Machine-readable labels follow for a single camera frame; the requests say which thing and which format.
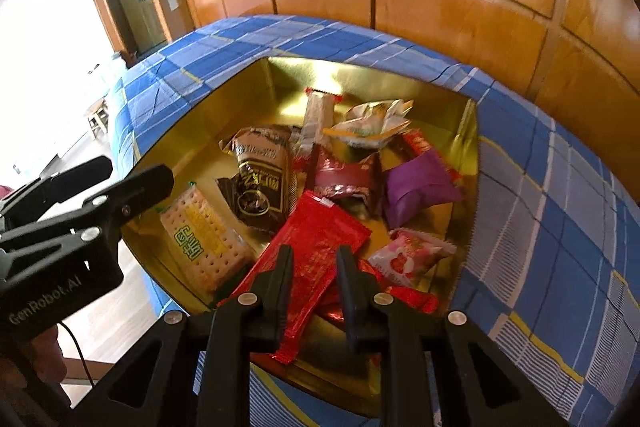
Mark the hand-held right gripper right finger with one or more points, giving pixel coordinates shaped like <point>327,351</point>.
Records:
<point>350,307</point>

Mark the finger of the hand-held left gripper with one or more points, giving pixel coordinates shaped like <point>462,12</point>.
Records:
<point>145,187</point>
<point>85,169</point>

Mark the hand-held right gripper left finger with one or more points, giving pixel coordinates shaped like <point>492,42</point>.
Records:
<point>282,287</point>

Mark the shiny red snack packet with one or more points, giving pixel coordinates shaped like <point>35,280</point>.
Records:
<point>410,302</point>

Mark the large red snack packet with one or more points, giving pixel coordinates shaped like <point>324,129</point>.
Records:
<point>320,237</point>

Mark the pink and white snack packet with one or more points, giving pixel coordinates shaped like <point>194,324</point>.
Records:
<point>405,257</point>

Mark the cracker pack with green ends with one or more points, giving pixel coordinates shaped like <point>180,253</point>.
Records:
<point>205,237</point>

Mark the black and brown snack packet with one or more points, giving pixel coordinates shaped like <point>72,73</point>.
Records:
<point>260,177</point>

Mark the dark red snack packet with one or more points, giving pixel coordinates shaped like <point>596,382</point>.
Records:
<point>340,177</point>

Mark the purple snack packet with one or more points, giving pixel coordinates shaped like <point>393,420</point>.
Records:
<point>417,189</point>

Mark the black box with gold inside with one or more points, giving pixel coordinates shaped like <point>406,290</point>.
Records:
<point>280,82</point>

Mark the long oat bar red ends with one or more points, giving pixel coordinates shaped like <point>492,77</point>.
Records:
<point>317,117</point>

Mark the small red candy packet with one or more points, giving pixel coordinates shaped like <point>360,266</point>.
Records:
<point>417,146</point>

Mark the white and orange packet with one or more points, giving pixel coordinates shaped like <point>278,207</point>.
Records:
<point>365,124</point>

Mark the person's left hand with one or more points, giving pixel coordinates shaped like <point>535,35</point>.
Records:
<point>50,352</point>

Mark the wooden stool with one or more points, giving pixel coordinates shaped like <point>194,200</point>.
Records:
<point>97,107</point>

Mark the blue plaid bed sheet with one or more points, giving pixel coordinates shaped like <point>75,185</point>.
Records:
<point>540,207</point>

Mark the wooden wardrobe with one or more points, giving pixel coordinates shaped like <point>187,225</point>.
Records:
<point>425,7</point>

